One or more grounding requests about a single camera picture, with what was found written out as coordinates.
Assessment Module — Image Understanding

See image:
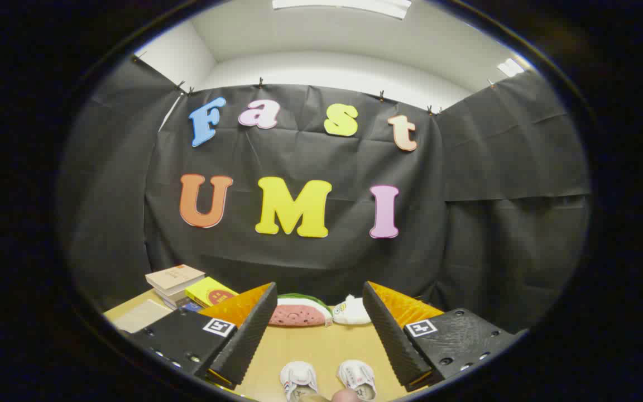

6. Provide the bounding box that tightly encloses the cream storage box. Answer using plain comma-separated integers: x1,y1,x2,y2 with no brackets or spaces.
112,300,172,334

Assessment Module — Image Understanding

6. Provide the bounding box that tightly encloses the yellow book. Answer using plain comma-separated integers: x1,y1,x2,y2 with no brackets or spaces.
185,276,239,309

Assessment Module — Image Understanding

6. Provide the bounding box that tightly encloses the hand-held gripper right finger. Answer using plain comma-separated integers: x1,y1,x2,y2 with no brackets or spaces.
362,281,529,393

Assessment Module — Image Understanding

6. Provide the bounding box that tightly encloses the long ceiling light panel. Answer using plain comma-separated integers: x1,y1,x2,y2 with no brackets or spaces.
272,0,412,20

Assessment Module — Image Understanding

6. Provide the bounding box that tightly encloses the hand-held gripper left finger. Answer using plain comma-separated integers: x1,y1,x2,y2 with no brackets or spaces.
126,282,279,390

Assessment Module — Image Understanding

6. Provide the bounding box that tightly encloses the white plush toy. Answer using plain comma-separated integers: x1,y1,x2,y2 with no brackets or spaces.
332,295,372,326

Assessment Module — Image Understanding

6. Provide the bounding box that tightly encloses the white canvas shoe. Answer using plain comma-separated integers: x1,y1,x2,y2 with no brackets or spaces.
280,361,320,401
337,360,378,401

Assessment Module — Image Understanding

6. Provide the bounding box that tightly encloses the small ceiling light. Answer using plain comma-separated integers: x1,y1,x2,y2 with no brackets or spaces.
497,58,526,78

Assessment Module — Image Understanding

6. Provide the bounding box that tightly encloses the watermelon slice plush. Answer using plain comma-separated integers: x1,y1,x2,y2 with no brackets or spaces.
268,293,334,328

